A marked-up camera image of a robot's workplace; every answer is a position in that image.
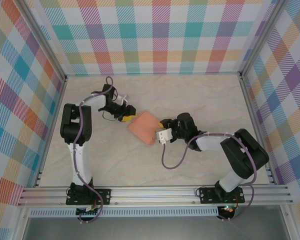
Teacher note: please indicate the salmon paper box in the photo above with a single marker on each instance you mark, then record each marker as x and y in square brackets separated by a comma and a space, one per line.
[143, 127]

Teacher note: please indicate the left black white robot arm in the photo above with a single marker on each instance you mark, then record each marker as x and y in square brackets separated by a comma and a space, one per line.
[76, 125]

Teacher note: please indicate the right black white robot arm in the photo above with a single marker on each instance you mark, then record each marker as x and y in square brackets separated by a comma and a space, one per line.
[245, 152]

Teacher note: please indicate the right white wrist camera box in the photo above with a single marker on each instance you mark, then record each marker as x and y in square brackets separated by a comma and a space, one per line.
[164, 136]

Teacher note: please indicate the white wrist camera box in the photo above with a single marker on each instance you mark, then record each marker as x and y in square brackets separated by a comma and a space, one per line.
[121, 99]
[164, 136]

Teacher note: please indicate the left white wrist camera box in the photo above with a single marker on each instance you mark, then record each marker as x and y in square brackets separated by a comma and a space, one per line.
[121, 99]

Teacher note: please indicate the aluminium table side rail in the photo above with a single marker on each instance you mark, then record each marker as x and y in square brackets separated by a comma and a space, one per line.
[53, 112]
[257, 112]

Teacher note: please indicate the long aluminium mounting rail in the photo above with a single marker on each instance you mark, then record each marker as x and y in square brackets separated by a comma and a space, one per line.
[152, 195]

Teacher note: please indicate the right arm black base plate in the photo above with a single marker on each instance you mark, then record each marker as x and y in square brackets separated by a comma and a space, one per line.
[207, 196]

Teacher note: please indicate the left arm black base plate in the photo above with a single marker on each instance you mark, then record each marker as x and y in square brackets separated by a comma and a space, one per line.
[103, 196]

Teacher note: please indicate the aluminium frame post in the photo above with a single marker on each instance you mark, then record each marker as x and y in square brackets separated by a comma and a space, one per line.
[261, 40]
[42, 42]

